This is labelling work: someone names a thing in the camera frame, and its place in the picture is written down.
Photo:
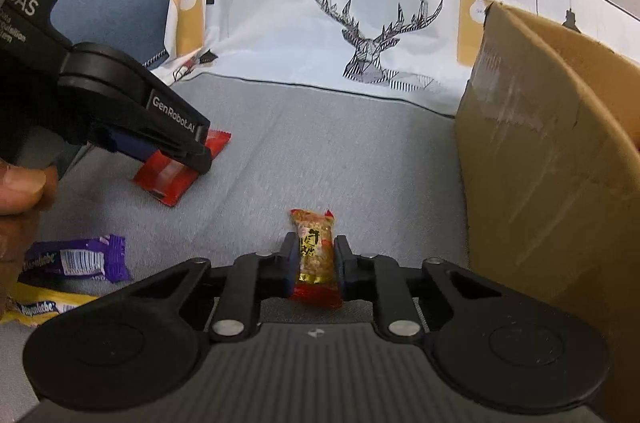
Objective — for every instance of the red snack packet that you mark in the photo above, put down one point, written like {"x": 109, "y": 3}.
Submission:
{"x": 170, "y": 183}

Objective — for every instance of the peanut candy red-ended wrapper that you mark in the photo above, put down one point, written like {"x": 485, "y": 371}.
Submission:
{"x": 315, "y": 253}

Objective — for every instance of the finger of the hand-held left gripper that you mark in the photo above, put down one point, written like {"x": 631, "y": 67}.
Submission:
{"x": 175, "y": 115}
{"x": 132, "y": 143}

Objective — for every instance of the yellow snack packet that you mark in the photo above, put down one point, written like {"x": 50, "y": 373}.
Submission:
{"x": 30, "y": 298}

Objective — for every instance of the purple snack packet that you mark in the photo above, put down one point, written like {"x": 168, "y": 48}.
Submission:
{"x": 100, "y": 258}

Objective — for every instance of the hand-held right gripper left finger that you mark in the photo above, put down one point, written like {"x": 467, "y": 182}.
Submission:
{"x": 290, "y": 268}

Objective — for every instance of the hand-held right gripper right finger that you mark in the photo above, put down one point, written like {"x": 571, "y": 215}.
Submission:
{"x": 342, "y": 270}

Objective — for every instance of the blue upholstered chair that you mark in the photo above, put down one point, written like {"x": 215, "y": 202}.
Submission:
{"x": 115, "y": 3}

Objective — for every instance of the brown cardboard box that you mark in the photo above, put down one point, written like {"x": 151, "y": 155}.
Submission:
{"x": 540, "y": 153}

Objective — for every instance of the person's left hand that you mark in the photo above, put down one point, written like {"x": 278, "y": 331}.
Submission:
{"x": 20, "y": 188}

